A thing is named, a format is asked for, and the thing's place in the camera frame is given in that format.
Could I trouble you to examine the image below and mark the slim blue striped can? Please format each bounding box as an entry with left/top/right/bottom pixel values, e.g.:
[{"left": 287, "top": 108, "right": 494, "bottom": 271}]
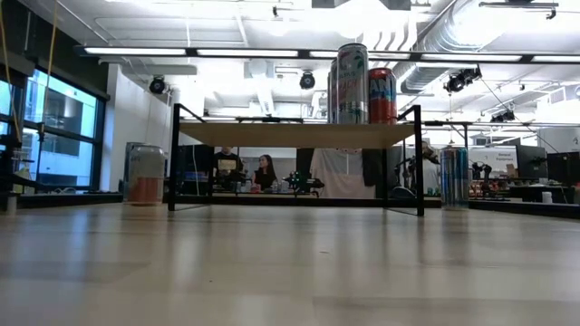
[{"left": 439, "top": 147, "right": 471, "bottom": 210}]

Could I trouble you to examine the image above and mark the black ceiling track light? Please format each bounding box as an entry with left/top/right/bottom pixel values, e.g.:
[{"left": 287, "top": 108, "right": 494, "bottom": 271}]
[{"left": 478, "top": 0, "right": 560, "bottom": 21}]

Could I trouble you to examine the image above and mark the person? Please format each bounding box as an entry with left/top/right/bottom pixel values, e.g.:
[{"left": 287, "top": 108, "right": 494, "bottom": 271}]
[
  {"left": 212, "top": 145, "right": 245, "bottom": 191},
  {"left": 252, "top": 153, "right": 278, "bottom": 192},
  {"left": 420, "top": 140, "right": 441, "bottom": 165}
]

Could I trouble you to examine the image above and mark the silver ventilation duct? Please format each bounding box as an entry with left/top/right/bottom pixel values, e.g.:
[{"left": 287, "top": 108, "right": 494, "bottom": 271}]
[{"left": 391, "top": 0, "right": 504, "bottom": 95}]

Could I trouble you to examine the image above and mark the large window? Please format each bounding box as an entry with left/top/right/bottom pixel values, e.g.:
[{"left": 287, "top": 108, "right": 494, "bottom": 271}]
[{"left": 0, "top": 67, "right": 109, "bottom": 191}]

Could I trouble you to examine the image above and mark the red Fanta can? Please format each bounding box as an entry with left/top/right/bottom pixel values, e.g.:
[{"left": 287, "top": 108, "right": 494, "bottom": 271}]
[{"left": 367, "top": 67, "right": 399, "bottom": 125}]

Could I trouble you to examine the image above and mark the white sign board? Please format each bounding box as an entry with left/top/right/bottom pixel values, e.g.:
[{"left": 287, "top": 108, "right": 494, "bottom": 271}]
[{"left": 469, "top": 146, "right": 517, "bottom": 181}]

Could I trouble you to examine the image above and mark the black aluminium crossbar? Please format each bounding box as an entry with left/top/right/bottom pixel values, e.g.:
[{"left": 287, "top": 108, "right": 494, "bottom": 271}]
[{"left": 162, "top": 193, "right": 443, "bottom": 209}]

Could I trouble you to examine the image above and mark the silver orange can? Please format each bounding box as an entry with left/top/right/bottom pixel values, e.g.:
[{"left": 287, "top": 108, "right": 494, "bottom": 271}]
[{"left": 126, "top": 144, "right": 167, "bottom": 207}]

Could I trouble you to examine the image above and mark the white hanging cloth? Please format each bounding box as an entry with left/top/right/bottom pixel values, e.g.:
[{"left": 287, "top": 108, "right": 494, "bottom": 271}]
[{"left": 309, "top": 148, "right": 377, "bottom": 199}]

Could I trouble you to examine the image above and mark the black monitor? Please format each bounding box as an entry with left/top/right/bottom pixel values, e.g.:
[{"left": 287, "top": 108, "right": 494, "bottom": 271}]
[
  {"left": 546, "top": 150, "right": 580, "bottom": 187},
  {"left": 516, "top": 144, "right": 547, "bottom": 181}
]

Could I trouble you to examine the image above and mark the yellow hanging cable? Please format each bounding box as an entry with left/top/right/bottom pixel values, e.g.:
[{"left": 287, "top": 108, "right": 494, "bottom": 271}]
[
  {"left": 0, "top": 0, "right": 22, "bottom": 142},
  {"left": 38, "top": 0, "right": 60, "bottom": 135}
]

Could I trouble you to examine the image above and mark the slim silver Celsius can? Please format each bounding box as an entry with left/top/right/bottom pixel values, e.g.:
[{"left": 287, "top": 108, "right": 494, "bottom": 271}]
[
  {"left": 326, "top": 58, "right": 339, "bottom": 125},
  {"left": 335, "top": 43, "right": 370, "bottom": 125}
]

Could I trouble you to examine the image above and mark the black beam with light strips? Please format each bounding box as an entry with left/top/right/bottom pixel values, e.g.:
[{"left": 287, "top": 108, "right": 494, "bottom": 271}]
[{"left": 73, "top": 43, "right": 580, "bottom": 66}]

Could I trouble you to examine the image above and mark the black ceiling spotlight cluster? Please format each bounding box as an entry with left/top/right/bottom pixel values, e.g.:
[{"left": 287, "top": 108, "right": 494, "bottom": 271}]
[
  {"left": 442, "top": 65, "right": 484, "bottom": 95},
  {"left": 489, "top": 108, "right": 517, "bottom": 124}
]

